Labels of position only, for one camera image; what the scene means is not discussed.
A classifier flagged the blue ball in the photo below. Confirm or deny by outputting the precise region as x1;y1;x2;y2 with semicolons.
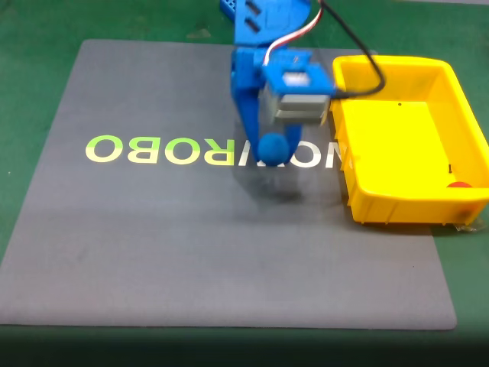
257;132;290;167

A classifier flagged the yellow plastic bin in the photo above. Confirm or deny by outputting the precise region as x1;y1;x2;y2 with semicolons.
328;54;489;227

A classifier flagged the grey mat with NOWROBO print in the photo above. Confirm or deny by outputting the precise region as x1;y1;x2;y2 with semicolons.
0;38;458;331

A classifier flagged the clear tape scrap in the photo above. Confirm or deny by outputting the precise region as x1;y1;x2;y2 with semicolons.
452;222;489;233

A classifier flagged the white and red servo cable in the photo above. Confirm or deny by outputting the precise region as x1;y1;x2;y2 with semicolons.
262;0;325;69

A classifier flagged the black camera cable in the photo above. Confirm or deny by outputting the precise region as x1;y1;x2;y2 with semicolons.
319;0;387;97

